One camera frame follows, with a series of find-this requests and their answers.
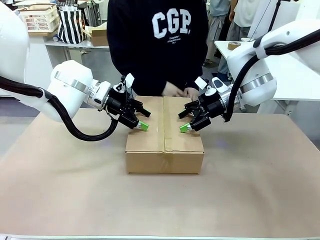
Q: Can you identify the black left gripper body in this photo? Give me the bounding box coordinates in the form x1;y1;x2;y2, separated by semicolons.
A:
106;88;144;130

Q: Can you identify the cream plastic basket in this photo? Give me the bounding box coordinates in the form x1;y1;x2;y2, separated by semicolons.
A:
18;3;59;34

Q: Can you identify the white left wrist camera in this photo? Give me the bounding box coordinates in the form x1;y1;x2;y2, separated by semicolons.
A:
90;93;107;111

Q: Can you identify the white square tag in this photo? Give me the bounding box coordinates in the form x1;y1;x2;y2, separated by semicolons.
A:
124;72;136;89
194;76;207;92

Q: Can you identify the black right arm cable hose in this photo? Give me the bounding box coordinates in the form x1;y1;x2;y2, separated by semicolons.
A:
223;23;320;124

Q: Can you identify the small open cardboard box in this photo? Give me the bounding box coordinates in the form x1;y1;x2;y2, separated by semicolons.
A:
90;29;110;47

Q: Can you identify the person in black sweater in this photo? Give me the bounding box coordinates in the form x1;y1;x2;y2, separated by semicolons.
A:
106;0;210;97

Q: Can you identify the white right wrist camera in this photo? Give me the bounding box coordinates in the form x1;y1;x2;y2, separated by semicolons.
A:
211;76;228;96

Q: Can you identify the bystander in teal shirt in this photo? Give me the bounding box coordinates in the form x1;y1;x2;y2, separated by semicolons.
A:
206;0;232;67

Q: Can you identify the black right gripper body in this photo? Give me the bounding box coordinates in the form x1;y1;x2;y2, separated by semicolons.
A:
192;92;228;132

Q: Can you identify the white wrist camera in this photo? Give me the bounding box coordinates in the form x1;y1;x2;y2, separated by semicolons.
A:
90;93;107;111
211;76;228;96

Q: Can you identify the white cabinet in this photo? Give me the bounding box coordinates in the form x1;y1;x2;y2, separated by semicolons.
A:
24;32;66;87

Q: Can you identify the black white striped bag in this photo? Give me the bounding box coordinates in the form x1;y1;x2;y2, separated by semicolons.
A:
57;6;87;46

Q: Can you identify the small white background table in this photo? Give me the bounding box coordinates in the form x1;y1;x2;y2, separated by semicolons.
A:
44;34;111;83

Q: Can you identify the brown cardboard box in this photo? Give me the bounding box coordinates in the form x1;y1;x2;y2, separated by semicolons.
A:
124;95;206;175

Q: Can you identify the person's left hand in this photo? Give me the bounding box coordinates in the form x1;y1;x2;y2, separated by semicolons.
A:
183;87;200;103

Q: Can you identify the person's right hand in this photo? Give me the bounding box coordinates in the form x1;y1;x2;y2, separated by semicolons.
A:
161;81;186;98

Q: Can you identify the black tripod stand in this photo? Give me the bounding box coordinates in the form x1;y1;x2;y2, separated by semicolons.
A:
249;0;282;39

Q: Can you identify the bystander in white shirt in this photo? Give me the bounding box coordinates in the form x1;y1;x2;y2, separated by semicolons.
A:
216;0;264;82

